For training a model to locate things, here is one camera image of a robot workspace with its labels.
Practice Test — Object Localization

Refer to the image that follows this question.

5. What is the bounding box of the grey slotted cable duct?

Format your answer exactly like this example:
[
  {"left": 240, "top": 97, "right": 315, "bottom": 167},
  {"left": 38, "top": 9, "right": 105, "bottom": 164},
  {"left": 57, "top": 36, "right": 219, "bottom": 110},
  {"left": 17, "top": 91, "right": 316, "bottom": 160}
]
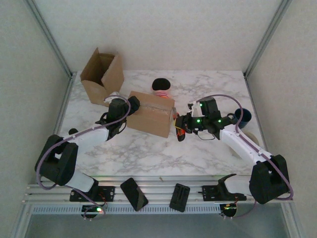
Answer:
[{"left": 32, "top": 204, "right": 221, "bottom": 215}]

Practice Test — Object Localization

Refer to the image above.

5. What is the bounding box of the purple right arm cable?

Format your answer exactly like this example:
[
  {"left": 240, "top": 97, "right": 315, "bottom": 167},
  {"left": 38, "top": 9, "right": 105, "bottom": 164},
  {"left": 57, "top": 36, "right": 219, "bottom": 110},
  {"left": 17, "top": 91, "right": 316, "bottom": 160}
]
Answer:
[{"left": 190, "top": 93, "right": 295, "bottom": 219}]

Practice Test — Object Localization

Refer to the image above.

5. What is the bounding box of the black plastic holder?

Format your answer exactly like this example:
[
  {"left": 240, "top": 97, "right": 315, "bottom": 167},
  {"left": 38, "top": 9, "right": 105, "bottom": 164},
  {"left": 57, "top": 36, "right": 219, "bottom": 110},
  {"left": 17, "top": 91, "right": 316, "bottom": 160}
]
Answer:
[{"left": 169, "top": 183, "right": 191, "bottom": 213}]

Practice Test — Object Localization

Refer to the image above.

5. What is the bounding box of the aluminium table edge rail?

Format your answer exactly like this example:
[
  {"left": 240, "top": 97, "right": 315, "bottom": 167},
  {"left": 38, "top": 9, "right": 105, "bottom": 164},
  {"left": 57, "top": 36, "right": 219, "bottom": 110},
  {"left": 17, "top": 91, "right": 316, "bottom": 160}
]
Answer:
[
  {"left": 51, "top": 72, "right": 77, "bottom": 136},
  {"left": 243, "top": 71, "right": 273, "bottom": 159}
]

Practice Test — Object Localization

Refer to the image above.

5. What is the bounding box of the aluminium rail base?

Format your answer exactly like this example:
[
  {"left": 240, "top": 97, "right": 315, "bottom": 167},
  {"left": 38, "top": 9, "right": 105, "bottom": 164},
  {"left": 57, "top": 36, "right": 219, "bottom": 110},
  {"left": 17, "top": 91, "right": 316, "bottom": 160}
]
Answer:
[{"left": 22, "top": 176, "right": 273, "bottom": 206}]

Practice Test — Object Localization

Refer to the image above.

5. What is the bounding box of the dark blue mug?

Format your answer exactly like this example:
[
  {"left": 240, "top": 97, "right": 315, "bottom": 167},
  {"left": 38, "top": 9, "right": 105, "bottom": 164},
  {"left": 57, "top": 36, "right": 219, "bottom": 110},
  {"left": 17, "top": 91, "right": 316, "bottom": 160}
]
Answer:
[{"left": 227, "top": 108, "right": 252, "bottom": 129}]

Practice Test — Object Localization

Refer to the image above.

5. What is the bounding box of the black smartphone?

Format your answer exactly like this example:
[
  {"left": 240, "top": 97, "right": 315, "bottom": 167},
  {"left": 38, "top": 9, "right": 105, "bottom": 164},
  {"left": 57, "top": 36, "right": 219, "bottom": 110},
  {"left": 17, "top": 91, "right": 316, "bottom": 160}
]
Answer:
[{"left": 120, "top": 178, "right": 149, "bottom": 212}]

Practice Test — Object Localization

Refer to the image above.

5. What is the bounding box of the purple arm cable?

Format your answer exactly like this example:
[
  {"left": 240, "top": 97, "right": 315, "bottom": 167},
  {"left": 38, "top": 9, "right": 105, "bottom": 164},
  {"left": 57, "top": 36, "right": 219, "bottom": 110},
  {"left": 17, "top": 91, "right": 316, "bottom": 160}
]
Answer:
[
  {"left": 36, "top": 94, "right": 131, "bottom": 221},
  {"left": 190, "top": 93, "right": 295, "bottom": 219}
]

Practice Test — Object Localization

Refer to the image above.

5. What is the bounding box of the red black utility knife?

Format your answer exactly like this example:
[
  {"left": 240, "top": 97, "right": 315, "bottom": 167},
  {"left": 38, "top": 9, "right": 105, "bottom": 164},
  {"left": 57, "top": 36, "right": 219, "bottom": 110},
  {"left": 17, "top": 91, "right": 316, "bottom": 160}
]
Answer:
[{"left": 173, "top": 108, "right": 187, "bottom": 142}]

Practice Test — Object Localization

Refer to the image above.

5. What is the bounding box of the controller board with green light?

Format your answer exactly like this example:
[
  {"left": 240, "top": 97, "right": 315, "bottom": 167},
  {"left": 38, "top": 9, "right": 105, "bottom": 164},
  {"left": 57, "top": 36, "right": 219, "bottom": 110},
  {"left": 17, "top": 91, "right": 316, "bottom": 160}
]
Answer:
[
  {"left": 219, "top": 203, "right": 239, "bottom": 220},
  {"left": 81, "top": 204, "right": 106, "bottom": 220}
]

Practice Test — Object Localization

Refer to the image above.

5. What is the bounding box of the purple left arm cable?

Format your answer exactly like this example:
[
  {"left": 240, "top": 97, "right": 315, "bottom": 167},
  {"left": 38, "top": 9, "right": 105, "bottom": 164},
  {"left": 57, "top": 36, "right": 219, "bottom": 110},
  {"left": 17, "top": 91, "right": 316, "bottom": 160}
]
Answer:
[{"left": 36, "top": 94, "right": 131, "bottom": 221}]

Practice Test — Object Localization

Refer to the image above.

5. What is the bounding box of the brown cardboard box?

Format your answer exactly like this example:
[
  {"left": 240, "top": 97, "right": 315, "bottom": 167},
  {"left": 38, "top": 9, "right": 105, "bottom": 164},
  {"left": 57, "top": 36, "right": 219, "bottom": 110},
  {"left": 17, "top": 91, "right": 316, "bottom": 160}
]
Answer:
[
  {"left": 127, "top": 90, "right": 176, "bottom": 138},
  {"left": 80, "top": 47, "right": 125, "bottom": 107}
]

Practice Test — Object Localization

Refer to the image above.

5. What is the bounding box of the aluminium frame post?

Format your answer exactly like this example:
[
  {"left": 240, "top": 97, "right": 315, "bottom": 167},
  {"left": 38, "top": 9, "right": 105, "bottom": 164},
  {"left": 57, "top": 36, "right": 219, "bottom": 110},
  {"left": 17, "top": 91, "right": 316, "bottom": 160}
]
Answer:
[
  {"left": 23, "top": 0, "right": 75, "bottom": 79},
  {"left": 242, "top": 0, "right": 293, "bottom": 79}
]

